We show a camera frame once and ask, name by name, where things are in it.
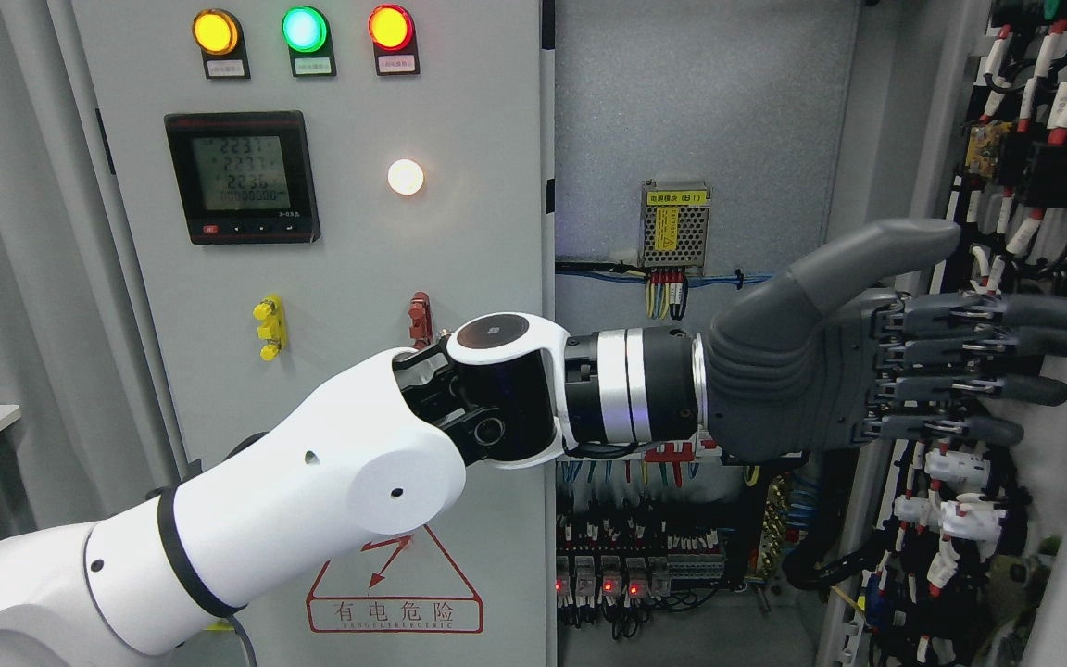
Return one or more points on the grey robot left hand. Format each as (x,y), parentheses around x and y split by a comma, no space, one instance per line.
(820,357)

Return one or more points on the grey cabinet door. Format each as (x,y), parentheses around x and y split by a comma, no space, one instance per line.
(478,119)
(910,83)

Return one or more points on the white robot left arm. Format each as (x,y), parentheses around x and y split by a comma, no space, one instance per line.
(375,452)

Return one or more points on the white socket breaker row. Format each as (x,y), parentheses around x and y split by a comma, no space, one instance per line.
(697,447)

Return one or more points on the metal power supply module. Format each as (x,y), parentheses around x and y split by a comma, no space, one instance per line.
(674,223)

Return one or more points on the relay terminal row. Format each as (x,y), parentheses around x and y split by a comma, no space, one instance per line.
(619,564)

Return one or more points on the white indicator lamp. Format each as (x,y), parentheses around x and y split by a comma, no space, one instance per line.
(406,177)

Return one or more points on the red electric hazard sticker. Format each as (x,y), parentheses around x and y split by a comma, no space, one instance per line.
(405,584)

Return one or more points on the red indicator lamp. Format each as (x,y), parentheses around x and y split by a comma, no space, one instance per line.
(390,27)

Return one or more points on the black digital power meter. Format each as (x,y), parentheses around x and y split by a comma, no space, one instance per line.
(244,177)

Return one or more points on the green indicator lamp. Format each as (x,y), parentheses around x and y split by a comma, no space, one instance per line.
(304,29)

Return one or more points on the yellow indicator lamp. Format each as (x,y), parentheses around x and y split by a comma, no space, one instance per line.
(216,32)

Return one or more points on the red terminal post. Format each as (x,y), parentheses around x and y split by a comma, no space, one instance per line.
(420,320)

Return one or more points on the yellow terminal post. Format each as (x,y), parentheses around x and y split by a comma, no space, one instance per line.
(269,315)

